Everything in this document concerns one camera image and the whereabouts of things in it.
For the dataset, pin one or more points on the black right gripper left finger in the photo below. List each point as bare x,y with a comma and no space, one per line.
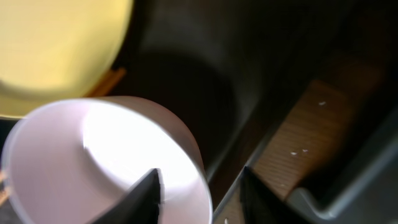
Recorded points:
138,205

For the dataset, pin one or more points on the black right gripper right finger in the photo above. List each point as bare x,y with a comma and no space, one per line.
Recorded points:
261,206

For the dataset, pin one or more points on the pink white bowl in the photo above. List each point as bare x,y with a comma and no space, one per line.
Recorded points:
52,158

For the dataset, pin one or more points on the grey dishwasher rack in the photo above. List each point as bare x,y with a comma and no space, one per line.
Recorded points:
366,191

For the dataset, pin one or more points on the brown serving tray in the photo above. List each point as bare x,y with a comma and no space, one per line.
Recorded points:
282,86

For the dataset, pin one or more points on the wooden chopstick left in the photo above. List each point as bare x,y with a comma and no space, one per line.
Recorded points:
107,83

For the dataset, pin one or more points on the yellow plate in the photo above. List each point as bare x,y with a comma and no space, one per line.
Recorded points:
57,49

